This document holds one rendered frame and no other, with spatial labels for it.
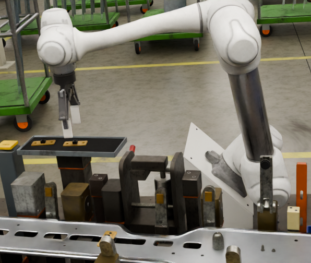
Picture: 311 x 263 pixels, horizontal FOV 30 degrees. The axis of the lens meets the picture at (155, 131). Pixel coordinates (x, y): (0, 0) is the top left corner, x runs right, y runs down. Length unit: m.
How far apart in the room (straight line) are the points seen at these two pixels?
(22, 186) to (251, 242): 0.77
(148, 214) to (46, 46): 0.65
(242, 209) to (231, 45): 0.80
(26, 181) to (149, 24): 0.66
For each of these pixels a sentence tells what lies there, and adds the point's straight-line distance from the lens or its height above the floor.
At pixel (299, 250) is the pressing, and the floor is 1.00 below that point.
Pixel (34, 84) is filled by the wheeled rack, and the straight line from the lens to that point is 6.12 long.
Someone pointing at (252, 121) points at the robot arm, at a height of 1.22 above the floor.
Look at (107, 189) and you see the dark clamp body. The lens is 1.90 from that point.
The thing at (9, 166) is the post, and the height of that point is 1.08.
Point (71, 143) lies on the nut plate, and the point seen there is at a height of 1.16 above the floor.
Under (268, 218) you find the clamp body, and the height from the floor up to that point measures 1.03.
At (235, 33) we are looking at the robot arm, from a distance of 1.75.
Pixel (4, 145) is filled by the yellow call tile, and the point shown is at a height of 1.16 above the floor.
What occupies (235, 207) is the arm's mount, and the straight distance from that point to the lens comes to 2.30.
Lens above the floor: 1.94
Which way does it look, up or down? 22 degrees down
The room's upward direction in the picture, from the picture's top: 6 degrees counter-clockwise
